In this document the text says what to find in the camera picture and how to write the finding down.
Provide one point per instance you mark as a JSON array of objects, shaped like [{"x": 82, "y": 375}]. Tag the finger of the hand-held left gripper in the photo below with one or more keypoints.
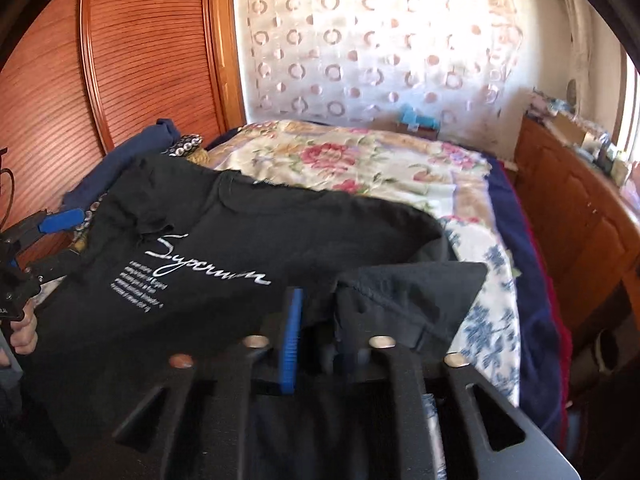
[
  {"x": 62, "y": 220},
  {"x": 60, "y": 265}
]

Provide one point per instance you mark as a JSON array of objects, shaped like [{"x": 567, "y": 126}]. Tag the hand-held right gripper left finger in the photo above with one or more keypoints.
[{"x": 291, "y": 345}]

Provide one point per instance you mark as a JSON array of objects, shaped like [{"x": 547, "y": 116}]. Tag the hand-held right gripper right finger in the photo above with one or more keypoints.
[{"x": 395, "y": 385}]

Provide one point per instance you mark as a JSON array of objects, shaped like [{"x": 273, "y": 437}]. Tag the black printed t-shirt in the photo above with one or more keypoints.
[{"x": 250, "y": 240}]

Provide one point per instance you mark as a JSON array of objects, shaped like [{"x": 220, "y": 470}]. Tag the person's left hand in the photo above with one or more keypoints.
[{"x": 24, "y": 337}]

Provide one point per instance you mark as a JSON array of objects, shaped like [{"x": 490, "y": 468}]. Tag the navy blue cloth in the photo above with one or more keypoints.
[{"x": 145, "y": 142}]

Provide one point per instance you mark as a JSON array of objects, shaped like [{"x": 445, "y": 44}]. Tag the white sheet with blue flowers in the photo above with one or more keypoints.
[{"x": 485, "y": 310}]

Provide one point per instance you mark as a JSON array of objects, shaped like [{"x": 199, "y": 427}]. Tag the black white patterned cloth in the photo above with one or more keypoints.
[{"x": 185, "y": 145}]

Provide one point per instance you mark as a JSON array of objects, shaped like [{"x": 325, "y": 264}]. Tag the yellow cloth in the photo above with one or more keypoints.
[{"x": 200, "y": 156}]

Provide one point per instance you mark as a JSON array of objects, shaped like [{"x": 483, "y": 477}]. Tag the navy blue blanket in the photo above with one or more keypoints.
[{"x": 530, "y": 285}]

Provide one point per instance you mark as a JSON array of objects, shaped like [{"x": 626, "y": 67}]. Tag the wooden louvered wardrobe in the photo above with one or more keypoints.
[{"x": 125, "y": 60}]

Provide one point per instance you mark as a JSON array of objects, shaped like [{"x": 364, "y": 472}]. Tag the floral blanket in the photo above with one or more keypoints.
[{"x": 350, "y": 160}]

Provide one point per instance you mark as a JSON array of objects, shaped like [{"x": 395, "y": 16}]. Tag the white bin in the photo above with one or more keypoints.
[{"x": 607, "y": 345}]

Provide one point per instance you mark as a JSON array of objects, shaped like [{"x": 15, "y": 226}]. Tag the wooden sideboard cabinet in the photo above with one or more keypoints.
[{"x": 575, "y": 210}]

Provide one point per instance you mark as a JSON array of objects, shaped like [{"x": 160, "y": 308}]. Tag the teal blue box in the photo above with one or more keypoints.
[{"x": 415, "y": 117}]

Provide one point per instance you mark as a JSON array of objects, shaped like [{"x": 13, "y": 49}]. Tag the white curtain with circles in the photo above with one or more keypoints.
[{"x": 375, "y": 50}]

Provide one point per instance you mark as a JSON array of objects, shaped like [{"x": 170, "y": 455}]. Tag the cardboard box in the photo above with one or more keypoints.
[{"x": 567, "y": 127}]

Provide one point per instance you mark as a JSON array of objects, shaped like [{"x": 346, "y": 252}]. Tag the clutter of small bottles and boxes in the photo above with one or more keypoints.
[{"x": 607, "y": 152}]

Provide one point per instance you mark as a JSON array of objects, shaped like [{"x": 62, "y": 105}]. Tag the window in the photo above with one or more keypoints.
[{"x": 631, "y": 110}]

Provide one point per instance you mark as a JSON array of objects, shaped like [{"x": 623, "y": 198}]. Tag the black metal scroll frame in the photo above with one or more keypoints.
[{"x": 5, "y": 185}]

